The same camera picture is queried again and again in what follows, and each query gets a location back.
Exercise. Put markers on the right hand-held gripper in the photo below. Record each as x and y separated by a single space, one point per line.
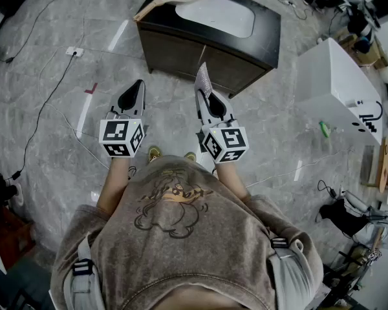
229 140

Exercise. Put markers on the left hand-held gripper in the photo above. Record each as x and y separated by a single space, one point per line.
116 131

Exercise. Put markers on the person's right forearm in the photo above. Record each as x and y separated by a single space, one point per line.
229 179

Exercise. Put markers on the person's left forearm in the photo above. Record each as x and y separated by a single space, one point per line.
113 186

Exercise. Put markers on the red tape corner mark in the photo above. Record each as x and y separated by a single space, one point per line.
90 91

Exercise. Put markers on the person's right shoe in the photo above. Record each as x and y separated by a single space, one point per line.
190 156

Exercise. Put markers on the person's shoe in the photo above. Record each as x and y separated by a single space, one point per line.
190 156
154 153

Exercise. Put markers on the person's left shoe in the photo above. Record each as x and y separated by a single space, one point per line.
154 153

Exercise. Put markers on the black sink cabinet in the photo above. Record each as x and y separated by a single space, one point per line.
181 53

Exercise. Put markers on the white square socket box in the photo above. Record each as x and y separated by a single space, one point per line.
75 51

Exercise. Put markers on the green bottle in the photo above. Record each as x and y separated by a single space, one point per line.
324 128

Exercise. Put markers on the white rectangular cabinet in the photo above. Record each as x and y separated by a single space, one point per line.
336 82

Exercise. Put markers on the small white power strip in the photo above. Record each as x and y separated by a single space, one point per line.
288 3

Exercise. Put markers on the brown graphic T-shirt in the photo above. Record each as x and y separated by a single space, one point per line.
181 237

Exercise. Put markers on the black curved tube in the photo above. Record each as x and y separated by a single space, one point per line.
370 121

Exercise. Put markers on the round wooden board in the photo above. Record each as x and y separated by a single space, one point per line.
384 163

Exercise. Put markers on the reddish brown wooden furniture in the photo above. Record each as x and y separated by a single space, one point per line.
9 234

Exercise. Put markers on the person's neck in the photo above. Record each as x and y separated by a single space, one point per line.
197 300

